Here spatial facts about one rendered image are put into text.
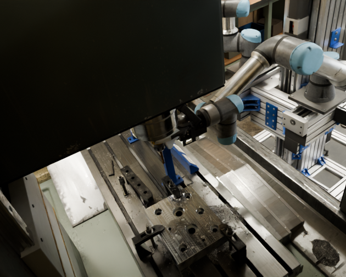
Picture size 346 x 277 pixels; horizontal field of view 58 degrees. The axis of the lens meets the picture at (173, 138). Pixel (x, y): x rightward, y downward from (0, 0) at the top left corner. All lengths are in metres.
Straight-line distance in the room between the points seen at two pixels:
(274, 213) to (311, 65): 0.73
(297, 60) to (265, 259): 0.74
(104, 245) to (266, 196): 0.88
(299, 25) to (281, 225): 1.02
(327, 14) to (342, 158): 1.24
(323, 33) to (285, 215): 0.96
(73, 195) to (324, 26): 1.66
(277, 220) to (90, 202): 1.04
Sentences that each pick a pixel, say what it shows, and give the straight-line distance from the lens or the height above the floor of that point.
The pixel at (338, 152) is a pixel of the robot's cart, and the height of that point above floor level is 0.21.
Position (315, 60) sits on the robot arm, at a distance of 1.30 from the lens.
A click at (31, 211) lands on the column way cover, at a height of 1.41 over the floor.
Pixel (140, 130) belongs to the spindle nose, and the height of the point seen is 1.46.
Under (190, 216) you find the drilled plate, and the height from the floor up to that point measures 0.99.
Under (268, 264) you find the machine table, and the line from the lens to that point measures 1.27.
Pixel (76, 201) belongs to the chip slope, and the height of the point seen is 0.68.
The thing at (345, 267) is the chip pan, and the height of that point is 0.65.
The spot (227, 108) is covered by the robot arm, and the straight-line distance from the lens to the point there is 1.12.
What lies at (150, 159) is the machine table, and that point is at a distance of 1.68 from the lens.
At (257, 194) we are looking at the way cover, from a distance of 1.69.
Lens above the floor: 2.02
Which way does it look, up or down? 39 degrees down
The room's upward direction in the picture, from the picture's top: 11 degrees counter-clockwise
